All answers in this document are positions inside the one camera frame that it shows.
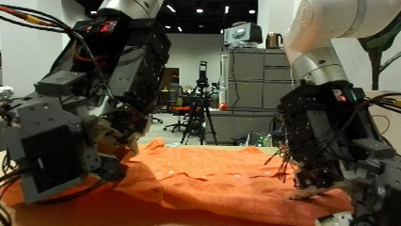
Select copper kettle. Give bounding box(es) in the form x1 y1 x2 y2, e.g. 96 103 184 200
263 31 285 50

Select grey white appliance box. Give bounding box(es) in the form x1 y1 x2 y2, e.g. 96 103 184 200
222 22 263 49

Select orange shirt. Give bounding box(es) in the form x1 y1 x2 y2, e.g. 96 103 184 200
0 137 355 226

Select black yellow left hand cables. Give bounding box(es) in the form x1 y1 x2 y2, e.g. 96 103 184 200
362 92 401 115

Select orange black right hand cables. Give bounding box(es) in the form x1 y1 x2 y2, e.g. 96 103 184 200
0 3 82 37

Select brown door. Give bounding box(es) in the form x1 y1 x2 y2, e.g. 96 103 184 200
161 67 180 95

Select crumpled silver foil bag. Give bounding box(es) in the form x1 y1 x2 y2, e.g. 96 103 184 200
0 86 13 101

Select black camera tripod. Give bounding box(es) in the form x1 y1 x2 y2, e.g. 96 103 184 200
180 60 220 146

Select grey filing cabinet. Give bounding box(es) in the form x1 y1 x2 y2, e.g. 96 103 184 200
204 46 298 147

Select green leafy plant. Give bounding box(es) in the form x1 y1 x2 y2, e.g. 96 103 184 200
355 18 401 92

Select orange office chair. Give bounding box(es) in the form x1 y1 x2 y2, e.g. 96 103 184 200
161 97 198 133

